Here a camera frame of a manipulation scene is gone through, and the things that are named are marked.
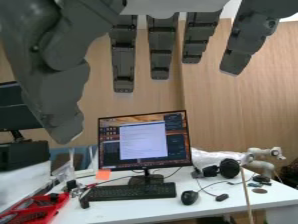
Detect computer screen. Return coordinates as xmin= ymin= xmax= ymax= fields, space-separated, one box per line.
xmin=0 ymin=81 xmax=46 ymax=133
xmin=95 ymin=109 xmax=194 ymax=186

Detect black mouse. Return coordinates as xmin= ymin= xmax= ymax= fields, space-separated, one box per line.
xmin=179 ymin=189 xmax=200 ymax=206

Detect thin stick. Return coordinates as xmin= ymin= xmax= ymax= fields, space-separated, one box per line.
xmin=239 ymin=166 xmax=255 ymax=224

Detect black headphones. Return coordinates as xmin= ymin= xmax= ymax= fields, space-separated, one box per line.
xmin=200 ymin=157 xmax=242 ymax=180

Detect small white jointed device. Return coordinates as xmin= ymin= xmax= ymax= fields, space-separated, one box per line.
xmin=240 ymin=146 xmax=287 ymax=183

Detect black keyboard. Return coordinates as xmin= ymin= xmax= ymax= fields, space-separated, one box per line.
xmin=85 ymin=181 xmax=178 ymax=203

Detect orange paper note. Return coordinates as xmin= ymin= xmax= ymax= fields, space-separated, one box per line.
xmin=94 ymin=168 xmax=113 ymax=181

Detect black case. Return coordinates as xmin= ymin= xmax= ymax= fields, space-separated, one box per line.
xmin=0 ymin=139 xmax=51 ymax=172

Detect white desk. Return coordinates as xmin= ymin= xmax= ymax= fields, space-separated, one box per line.
xmin=45 ymin=165 xmax=298 ymax=224

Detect small black tool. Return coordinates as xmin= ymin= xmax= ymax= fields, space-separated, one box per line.
xmin=77 ymin=195 xmax=93 ymax=210

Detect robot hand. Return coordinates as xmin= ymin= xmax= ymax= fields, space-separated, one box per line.
xmin=0 ymin=0 xmax=298 ymax=145

